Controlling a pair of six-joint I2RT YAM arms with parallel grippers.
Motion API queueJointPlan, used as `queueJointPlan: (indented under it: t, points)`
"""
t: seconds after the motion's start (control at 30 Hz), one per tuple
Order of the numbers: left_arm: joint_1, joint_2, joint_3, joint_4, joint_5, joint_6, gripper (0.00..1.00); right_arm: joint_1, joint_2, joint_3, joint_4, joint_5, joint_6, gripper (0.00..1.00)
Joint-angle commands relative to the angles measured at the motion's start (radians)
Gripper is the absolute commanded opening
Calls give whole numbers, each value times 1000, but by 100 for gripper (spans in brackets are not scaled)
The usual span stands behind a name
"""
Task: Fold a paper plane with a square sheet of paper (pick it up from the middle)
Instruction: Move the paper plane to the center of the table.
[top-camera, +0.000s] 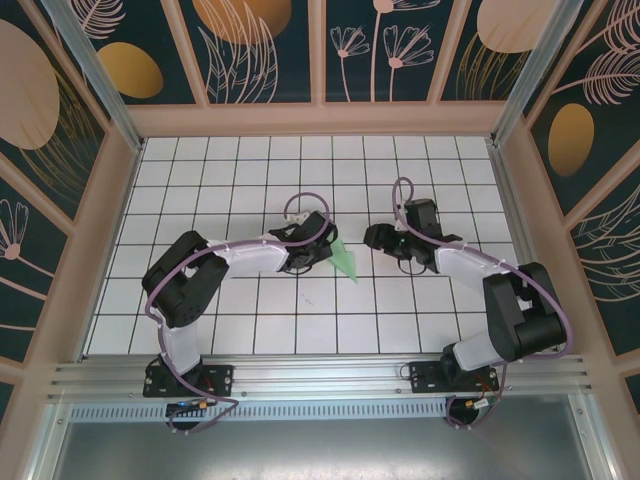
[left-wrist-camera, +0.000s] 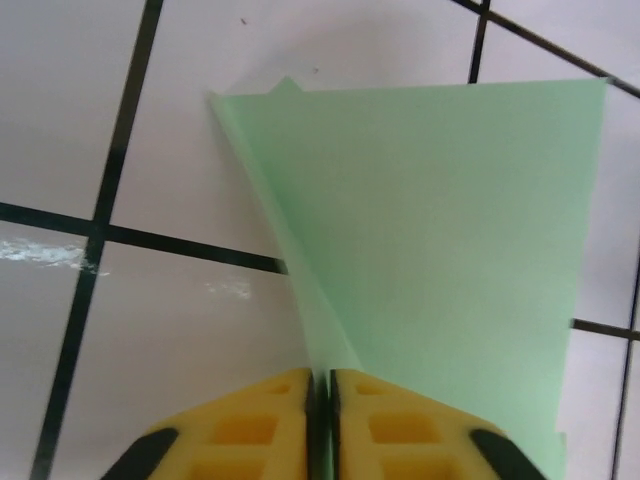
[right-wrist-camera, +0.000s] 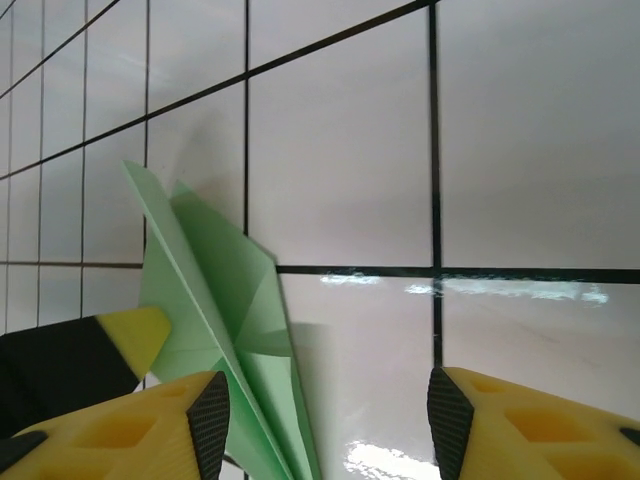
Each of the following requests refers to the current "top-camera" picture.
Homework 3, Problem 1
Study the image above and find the aluminium frame post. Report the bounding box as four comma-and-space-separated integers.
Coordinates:
491, 0, 586, 146
42, 0, 146, 152

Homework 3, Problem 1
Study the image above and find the aluminium side rail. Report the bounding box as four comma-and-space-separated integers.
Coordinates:
487, 142, 566, 357

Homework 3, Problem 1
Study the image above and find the grey metal sheet panel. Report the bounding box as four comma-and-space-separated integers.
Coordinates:
29, 392, 614, 480

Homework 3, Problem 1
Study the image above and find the long aluminium mounting rail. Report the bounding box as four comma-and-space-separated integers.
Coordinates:
47, 353, 597, 401

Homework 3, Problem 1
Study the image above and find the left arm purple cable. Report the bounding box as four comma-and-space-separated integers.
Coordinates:
144, 192, 334, 436

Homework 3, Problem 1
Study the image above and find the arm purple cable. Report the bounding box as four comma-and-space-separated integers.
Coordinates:
392, 176, 574, 431
144, 192, 334, 436

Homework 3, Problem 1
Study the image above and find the green paper sheet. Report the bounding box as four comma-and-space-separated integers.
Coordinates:
324, 239, 361, 287

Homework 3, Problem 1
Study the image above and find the slotted grey cable duct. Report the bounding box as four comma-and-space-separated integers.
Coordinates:
69, 403, 454, 422

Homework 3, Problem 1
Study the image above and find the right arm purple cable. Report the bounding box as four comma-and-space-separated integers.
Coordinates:
392, 176, 574, 431

